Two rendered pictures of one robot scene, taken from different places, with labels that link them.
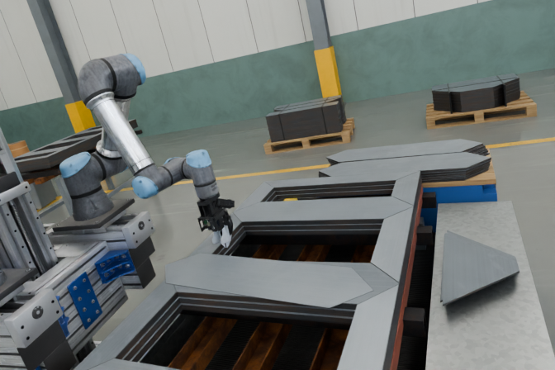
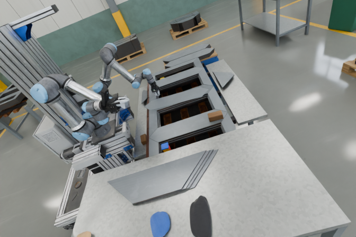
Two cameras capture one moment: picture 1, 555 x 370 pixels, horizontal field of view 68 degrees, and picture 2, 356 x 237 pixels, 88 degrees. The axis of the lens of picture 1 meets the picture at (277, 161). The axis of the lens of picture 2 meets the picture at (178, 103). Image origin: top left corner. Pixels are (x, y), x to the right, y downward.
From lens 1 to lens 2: 0.96 m
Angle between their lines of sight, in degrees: 26
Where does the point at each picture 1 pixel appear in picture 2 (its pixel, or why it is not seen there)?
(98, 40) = not seen: outside the picture
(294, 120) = (120, 49)
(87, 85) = (107, 57)
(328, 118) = (134, 45)
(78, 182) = not seen: hidden behind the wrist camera
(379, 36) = (139, 1)
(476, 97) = (187, 23)
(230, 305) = (174, 107)
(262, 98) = (92, 42)
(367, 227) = (194, 76)
